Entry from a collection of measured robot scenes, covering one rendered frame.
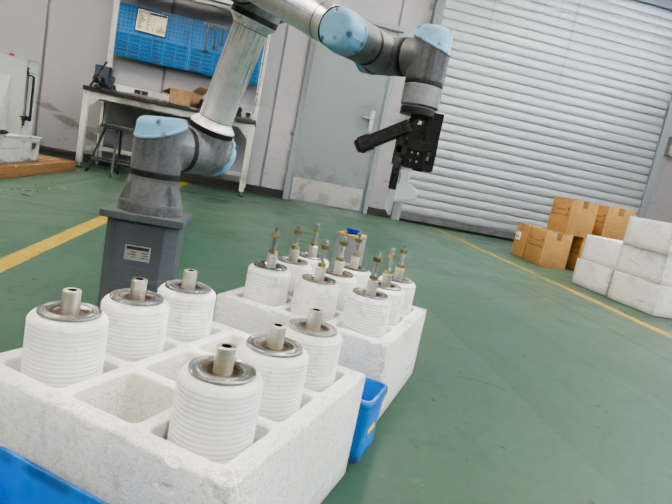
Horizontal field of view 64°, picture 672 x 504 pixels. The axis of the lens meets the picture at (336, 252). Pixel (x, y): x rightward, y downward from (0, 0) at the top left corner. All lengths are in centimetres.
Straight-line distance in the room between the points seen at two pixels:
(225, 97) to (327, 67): 495
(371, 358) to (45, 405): 60
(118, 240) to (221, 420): 81
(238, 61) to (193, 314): 70
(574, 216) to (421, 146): 392
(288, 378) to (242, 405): 11
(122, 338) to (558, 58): 664
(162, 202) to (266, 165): 492
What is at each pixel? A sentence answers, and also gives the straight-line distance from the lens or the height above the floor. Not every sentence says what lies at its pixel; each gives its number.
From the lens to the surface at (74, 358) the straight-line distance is 74.
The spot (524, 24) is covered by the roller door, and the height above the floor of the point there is 244.
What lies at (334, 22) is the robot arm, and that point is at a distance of 103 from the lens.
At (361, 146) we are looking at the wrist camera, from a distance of 108.
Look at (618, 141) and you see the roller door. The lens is 750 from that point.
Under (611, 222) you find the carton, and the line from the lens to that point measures 515.
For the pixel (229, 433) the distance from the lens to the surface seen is 61.
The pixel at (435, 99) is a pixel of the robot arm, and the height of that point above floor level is 66.
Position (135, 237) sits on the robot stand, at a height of 25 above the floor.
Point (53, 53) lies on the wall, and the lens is 663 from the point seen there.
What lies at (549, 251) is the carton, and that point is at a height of 13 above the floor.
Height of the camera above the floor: 50
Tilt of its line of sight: 9 degrees down
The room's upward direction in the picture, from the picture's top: 11 degrees clockwise
